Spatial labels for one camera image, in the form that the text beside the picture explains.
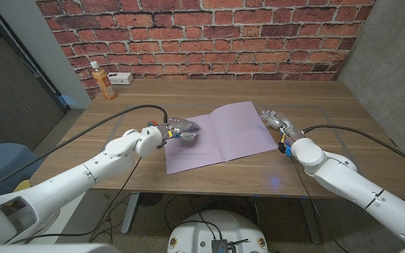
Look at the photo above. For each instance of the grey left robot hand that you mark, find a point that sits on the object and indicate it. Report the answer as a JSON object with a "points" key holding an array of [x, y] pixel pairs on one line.
{"points": [[183, 126]]}

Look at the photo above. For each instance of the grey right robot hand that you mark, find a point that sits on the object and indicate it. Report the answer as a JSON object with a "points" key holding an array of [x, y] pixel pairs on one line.
{"points": [[282, 123]]}

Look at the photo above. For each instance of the pink paper file folder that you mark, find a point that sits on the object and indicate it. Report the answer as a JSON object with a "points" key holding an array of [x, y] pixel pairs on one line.
{"points": [[234, 133]]}

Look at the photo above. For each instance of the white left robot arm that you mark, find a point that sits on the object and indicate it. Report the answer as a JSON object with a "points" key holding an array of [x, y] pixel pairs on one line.
{"points": [[65, 186]]}

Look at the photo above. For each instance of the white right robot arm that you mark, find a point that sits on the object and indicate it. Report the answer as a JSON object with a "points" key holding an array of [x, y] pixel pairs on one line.
{"points": [[350, 182]]}

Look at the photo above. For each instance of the orange drink bottle white cap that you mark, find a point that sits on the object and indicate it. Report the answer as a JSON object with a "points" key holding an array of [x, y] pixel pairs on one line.
{"points": [[104, 82]]}

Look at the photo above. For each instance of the grey tape outline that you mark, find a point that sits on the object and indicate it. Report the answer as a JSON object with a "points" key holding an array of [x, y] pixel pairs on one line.
{"points": [[332, 121]]}

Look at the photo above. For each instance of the white power strip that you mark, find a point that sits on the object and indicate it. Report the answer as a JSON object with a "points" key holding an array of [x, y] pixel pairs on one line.
{"points": [[120, 78]]}

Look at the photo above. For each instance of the brick print backdrop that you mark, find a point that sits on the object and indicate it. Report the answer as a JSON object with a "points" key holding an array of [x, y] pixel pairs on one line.
{"points": [[206, 38]]}

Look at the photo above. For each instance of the grey metal table leg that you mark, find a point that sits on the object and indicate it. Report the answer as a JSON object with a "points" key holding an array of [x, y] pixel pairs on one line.
{"points": [[130, 214], [311, 221]]}

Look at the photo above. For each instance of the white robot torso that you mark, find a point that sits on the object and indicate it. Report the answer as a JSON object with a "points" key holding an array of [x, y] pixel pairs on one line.
{"points": [[216, 228]]}

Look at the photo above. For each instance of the yellow object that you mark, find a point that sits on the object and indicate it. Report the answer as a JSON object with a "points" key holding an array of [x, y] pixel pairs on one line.
{"points": [[23, 184]]}

